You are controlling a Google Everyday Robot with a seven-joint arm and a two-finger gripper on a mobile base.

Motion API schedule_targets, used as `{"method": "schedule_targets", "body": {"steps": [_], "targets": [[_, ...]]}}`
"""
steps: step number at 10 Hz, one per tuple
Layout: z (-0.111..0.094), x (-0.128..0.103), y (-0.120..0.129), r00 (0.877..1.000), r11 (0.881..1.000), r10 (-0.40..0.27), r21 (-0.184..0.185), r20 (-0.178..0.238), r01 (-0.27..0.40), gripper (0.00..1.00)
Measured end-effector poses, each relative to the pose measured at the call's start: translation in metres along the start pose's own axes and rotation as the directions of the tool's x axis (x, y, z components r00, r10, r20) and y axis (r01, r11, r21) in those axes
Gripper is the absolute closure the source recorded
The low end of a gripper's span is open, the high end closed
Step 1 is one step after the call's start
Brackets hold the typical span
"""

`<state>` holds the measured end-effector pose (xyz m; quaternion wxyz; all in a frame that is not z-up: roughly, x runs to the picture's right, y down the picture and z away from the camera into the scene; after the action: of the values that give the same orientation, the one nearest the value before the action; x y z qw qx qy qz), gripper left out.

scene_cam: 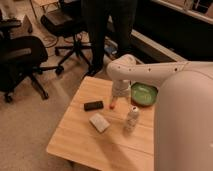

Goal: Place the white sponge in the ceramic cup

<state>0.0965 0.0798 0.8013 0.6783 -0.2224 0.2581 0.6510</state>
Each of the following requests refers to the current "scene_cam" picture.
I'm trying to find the orange carrot toy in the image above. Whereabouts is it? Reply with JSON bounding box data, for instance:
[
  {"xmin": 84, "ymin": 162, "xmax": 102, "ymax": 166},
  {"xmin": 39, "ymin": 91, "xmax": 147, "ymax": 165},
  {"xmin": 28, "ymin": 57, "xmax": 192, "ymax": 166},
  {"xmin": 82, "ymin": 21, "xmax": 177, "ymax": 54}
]
[{"xmin": 109, "ymin": 99, "xmax": 116, "ymax": 109}]

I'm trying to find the green ceramic bowl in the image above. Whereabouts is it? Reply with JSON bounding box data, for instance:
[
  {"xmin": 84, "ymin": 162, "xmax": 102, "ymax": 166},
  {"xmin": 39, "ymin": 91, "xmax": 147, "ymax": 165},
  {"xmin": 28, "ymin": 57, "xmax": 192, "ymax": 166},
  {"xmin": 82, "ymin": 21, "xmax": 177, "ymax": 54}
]
[{"xmin": 131, "ymin": 82, "xmax": 158, "ymax": 106}]

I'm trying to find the black office chair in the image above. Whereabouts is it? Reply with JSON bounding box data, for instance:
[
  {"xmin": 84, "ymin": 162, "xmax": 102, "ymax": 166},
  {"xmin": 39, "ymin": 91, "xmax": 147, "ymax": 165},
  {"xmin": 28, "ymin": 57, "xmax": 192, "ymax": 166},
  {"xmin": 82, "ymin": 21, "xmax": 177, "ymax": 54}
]
[
  {"xmin": 0, "ymin": 19, "xmax": 57, "ymax": 103},
  {"xmin": 40, "ymin": 0, "xmax": 91, "ymax": 74}
]

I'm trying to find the black office chair back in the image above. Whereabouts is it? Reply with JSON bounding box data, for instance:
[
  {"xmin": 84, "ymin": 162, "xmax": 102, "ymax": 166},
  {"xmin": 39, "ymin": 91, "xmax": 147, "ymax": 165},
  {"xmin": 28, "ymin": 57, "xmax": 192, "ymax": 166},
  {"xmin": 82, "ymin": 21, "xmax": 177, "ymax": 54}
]
[{"xmin": 40, "ymin": 0, "xmax": 91, "ymax": 74}]

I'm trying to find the white sponge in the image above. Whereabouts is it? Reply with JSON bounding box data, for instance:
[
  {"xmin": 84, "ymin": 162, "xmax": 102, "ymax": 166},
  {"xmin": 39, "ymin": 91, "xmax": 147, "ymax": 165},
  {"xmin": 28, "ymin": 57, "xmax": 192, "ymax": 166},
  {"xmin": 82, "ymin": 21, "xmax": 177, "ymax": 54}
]
[{"xmin": 89, "ymin": 113, "xmax": 110, "ymax": 133}]

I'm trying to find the black office chair left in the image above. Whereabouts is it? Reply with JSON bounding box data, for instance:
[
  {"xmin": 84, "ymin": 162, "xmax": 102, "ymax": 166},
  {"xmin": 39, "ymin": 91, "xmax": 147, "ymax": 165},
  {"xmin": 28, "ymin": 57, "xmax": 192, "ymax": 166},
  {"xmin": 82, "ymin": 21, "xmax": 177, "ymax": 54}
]
[{"xmin": 0, "ymin": 19, "xmax": 57, "ymax": 103}]

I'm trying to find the person in dark clothes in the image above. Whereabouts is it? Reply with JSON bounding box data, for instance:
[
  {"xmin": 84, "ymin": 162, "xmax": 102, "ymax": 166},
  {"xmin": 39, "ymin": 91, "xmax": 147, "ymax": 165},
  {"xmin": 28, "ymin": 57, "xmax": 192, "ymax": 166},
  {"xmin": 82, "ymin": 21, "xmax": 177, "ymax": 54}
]
[{"xmin": 81, "ymin": 0, "xmax": 138, "ymax": 76}]

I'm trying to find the black rectangular remote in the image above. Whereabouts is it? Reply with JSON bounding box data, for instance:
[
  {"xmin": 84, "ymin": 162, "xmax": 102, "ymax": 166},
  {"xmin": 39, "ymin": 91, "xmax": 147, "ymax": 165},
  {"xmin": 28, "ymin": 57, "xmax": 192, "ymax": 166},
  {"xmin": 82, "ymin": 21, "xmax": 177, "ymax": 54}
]
[{"xmin": 84, "ymin": 101, "xmax": 104, "ymax": 111}]

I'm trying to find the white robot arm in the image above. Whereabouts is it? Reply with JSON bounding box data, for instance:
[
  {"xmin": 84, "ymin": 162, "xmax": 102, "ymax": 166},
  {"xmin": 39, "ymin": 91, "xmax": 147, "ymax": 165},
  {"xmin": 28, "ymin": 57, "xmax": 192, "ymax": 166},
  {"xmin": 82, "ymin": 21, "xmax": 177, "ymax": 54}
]
[{"xmin": 107, "ymin": 54, "xmax": 213, "ymax": 171}]

